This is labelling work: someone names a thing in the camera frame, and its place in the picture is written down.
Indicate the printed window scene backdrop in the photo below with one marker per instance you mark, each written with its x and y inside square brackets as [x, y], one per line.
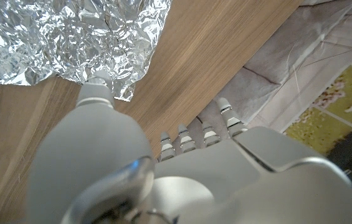
[319, 62]

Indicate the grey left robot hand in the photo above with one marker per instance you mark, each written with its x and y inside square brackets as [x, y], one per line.
[94, 149]

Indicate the crinkled aluminium foil sheet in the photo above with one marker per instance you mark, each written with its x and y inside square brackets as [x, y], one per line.
[54, 37]

